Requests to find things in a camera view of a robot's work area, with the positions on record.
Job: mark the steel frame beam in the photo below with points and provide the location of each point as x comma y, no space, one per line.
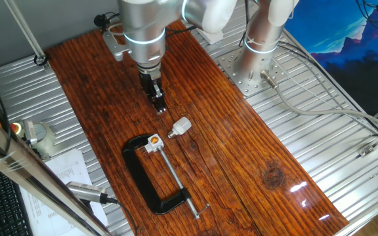
28,173

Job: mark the black C-clamp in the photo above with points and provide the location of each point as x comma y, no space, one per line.
139,177

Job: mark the diagonal aluminium frame post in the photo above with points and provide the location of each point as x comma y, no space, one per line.
25,31

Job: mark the white power strip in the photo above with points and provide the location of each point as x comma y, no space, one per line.
212,37

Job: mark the printed paper sheets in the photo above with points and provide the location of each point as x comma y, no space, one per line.
64,168

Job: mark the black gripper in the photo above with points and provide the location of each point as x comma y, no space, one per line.
149,80

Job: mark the clear tape roll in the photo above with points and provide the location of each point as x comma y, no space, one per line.
46,141

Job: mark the silver ribbed handheld device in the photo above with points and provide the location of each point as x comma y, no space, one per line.
84,191

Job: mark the brown wooden board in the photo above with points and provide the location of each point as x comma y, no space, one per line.
228,147

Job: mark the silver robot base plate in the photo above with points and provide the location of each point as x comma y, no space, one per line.
228,64

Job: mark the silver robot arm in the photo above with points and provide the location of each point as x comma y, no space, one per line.
143,32

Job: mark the white light bulb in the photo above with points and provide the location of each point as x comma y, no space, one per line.
181,125

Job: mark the blue mountain poster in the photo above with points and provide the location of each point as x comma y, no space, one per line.
356,49

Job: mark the white bulb socket adapter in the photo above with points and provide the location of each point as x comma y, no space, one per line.
154,143

